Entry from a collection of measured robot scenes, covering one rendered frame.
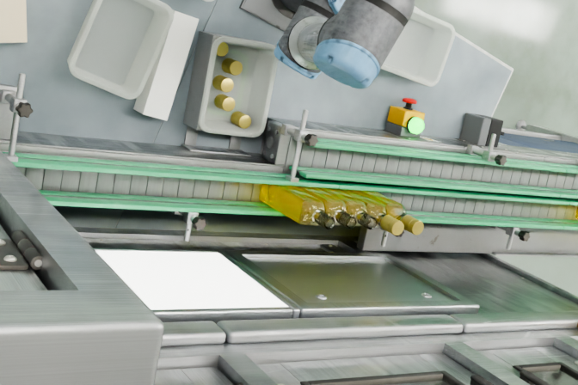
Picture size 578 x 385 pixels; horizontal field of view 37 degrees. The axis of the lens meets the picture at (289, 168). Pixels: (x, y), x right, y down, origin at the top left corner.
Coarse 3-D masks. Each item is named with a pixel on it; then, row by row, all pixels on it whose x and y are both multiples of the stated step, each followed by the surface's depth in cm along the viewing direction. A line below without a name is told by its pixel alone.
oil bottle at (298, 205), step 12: (264, 192) 201; (276, 192) 197; (288, 192) 193; (300, 192) 194; (276, 204) 196; (288, 204) 192; (300, 204) 188; (312, 204) 187; (288, 216) 192; (300, 216) 188
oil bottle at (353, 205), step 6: (330, 192) 199; (336, 192) 201; (342, 192) 202; (342, 198) 196; (348, 198) 197; (354, 198) 199; (348, 204) 193; (354, 204) 193; (360, 204) 194; (348, 210) 193; (354, 210) 192; (360, 210) 193; (366, 210) 195; (354, 216) 192
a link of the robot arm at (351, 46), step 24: (360, 0) 148; (312, 24) 181; (336, 24) 150; (360, 24) 148; (384, 24) 148; (288, 48) 187; (312, 48) 171; (336, 48) 148; (360, 48) 147; (384, 48) 150; (312, 72) 191; (336, 72) 153; (360, 72) 149
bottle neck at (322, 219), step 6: (318, 210) 187; (312, 216) 186; (318, 216) 184; (324, 216) 184; (330, 216) 184; (318, 222) 184; (324, 222) 182; (330, 222) 184; (324, 228) 184; (330, 228) 184
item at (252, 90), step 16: (240, 48) 203; (256, 48) 205; (272, 48) 200; (208, 64) 193; (256, 64) 206; (272, 64) 201; (208, 80) 193; (240, 80) 206; (256, 80) 206; (272, 80) 202; (208, 96) 195; (240, 96) 207; (256, 96) 206; (208, 112) 203; (224, 112) 206; (256, 112) 205; (208, 128) 197; (224, 128) 200; (240, 128) 204; (256, 128) 205
